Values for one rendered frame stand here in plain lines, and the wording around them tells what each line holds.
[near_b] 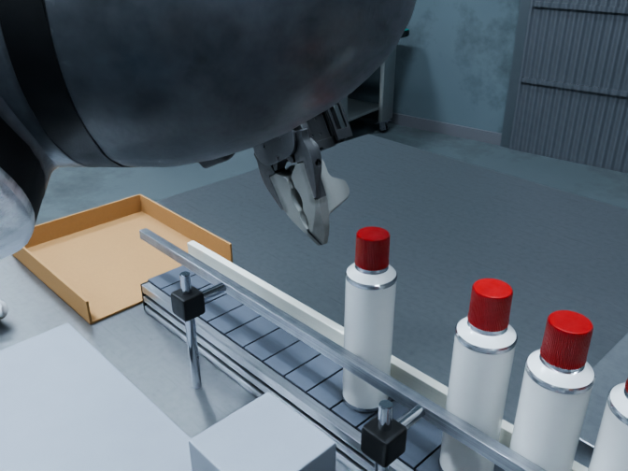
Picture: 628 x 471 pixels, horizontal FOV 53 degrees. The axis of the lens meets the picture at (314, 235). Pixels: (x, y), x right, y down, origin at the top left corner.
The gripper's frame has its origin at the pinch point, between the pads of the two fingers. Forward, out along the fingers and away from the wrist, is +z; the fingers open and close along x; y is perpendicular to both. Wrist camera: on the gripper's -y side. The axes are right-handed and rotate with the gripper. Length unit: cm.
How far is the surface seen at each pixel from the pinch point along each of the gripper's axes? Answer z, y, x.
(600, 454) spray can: 21.7, -1.6, -25.5
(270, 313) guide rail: 6.8, -4.0, 7.3
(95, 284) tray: -2.5, -7.0, 48.5
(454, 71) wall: -47, 326, 204
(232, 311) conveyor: 7.1, 0.1, 22.7
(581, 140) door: 24, 334, 140
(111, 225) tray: -12, 5, 64
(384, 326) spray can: 10.8, -0.2, -5.8
